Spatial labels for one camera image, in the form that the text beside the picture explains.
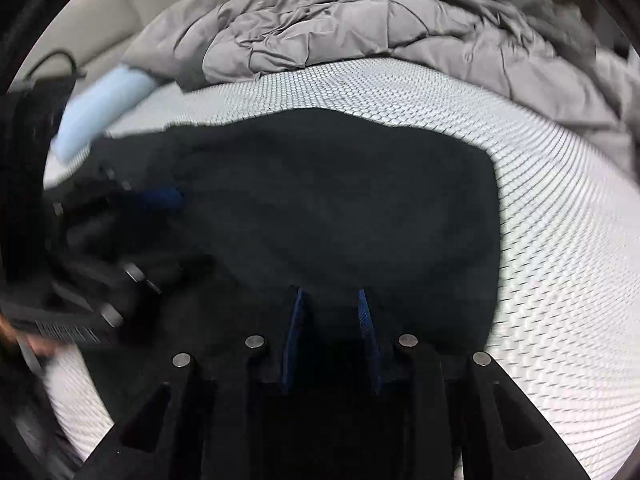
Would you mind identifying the grey quilted duvet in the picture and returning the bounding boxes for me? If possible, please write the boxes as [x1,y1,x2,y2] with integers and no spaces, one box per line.
[122,0,640,181]

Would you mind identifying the black pants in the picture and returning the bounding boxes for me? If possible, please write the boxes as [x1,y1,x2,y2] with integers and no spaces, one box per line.
[90,107,503,386]

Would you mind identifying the light blue pillow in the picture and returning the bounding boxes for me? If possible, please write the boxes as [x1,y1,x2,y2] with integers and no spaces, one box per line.
[52,67,158,163]

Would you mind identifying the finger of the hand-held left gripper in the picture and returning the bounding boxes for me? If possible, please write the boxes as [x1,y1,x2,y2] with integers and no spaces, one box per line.
[97,164,187,223]
[67,240,168,332]

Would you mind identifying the black cable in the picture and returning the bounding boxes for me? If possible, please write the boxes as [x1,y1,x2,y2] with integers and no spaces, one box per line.
[22,50,87,92]

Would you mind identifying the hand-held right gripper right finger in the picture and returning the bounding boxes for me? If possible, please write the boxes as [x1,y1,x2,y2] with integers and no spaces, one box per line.
[356,287,593,480]

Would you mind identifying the person's left hand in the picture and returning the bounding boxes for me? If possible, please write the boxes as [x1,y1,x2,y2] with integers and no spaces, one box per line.
[0,315,57,359]

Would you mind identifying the hexagon patterned bed mattress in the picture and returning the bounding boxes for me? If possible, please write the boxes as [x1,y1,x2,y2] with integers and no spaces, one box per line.
[42,57,640,476]

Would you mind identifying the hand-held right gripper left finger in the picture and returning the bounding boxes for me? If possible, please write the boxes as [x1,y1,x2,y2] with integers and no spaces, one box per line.
[75,286,313,480]

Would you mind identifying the beige padded headboard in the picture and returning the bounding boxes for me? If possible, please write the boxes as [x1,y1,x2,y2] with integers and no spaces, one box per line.
[20,0,251,92]

